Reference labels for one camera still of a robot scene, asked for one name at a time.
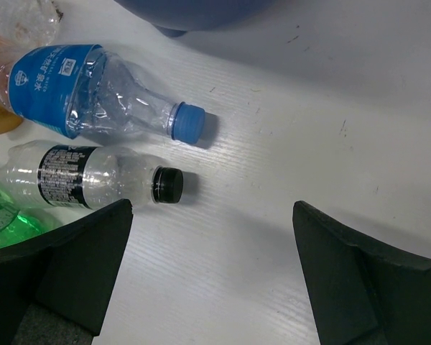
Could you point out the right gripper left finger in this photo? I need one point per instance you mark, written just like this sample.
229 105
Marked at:
55 288

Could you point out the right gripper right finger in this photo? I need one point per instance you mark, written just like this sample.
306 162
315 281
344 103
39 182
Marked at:
362 291

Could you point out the black label clear bottle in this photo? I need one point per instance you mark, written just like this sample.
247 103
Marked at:
43 174

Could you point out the blue plastic bin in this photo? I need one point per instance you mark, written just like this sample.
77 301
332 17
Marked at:
174 18

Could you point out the green plastic bottle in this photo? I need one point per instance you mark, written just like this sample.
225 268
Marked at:
16 225

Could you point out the blue label water bottle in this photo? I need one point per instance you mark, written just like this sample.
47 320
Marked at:
78 90

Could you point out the small clear bottle white cap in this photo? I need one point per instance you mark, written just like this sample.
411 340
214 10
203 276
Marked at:
33 23

